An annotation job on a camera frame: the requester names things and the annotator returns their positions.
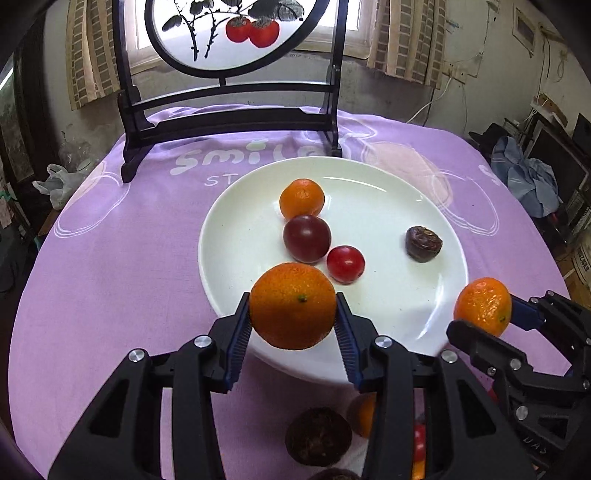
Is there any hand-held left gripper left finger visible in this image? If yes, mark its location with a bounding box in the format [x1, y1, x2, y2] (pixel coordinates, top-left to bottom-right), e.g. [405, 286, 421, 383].
[47, 292, 254, 480]

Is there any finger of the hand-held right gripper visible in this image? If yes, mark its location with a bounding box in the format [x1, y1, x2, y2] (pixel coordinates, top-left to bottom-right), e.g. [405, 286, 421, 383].
[510, 290, 591, 366]
[446, 318, 579, 394]

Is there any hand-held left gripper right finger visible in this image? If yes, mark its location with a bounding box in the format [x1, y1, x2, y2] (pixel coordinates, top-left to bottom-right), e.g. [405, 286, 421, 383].
[335, 292, 539, 480]

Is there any white round plate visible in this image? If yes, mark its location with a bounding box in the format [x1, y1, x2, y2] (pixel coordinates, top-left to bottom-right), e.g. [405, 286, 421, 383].
[198, 157, 470, 384]

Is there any large orange mandarin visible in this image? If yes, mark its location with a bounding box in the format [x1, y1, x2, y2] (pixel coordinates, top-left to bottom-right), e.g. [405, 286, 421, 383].
[249, 262, 338, 350]

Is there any dark purple tomato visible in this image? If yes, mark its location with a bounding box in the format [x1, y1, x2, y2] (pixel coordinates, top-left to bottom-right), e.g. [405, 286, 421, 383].
[283, 215, 332, 265]

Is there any blue crumpled cloth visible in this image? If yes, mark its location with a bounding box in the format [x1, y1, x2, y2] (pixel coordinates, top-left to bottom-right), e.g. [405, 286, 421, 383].
[490, 136, 564, 217]

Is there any purple printed tablecloth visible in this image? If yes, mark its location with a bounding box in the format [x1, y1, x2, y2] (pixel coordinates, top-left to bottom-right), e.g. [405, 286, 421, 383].
[8, 106, 573, 480]

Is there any black monitor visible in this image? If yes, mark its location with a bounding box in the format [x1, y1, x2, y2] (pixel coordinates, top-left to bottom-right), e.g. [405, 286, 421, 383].
[526, 113, 591, 204]

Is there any white plastic bag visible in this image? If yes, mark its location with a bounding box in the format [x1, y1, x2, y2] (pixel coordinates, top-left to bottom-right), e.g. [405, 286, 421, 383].
[32, 164, 93, 210]

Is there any brick pattern curtain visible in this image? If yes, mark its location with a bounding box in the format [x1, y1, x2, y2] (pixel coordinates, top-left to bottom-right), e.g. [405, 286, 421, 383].
[367, 0, 448, 90]
[65, 0, 124, 112]

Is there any dark wooden cabinet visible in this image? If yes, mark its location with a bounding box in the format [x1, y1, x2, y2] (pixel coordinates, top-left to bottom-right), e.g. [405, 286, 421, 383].
[0, 28, 51, 241]

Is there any white wall cable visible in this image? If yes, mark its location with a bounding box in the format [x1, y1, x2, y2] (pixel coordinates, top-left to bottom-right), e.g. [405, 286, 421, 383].
[406, 76, 455, 124]

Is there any white wall vent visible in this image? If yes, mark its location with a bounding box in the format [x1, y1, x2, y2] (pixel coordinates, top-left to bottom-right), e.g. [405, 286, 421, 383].
[512, 9, 539, 51]

